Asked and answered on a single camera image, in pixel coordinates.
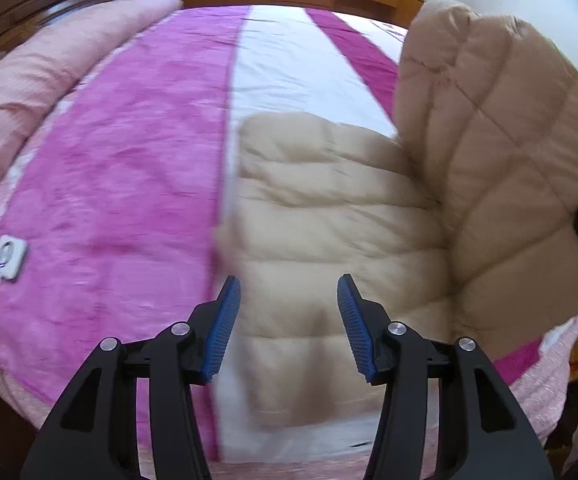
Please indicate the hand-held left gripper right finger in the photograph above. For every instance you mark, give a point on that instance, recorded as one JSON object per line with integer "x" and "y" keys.
{"x": 356, "y": 330}

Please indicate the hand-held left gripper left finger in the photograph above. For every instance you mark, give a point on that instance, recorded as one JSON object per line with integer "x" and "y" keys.
{"x": 221, "y": 330}

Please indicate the beige puffer jacket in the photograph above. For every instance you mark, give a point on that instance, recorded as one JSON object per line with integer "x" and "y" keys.
{"x": 319, "y": 200}

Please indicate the pink and white striped bedspread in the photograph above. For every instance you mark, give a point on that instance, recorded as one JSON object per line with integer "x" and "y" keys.
{"x": 119, "y": 160}

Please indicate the white charger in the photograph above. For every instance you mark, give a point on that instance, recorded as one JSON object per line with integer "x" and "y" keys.
{"x": 9, "y": 257}

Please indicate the pink checkered pillow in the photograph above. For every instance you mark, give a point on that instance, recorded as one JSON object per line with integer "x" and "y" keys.
{"x": 44, "y": 60}

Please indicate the dark wooden headboard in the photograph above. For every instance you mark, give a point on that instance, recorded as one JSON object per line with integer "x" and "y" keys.
{"x": 34, "y": 5}

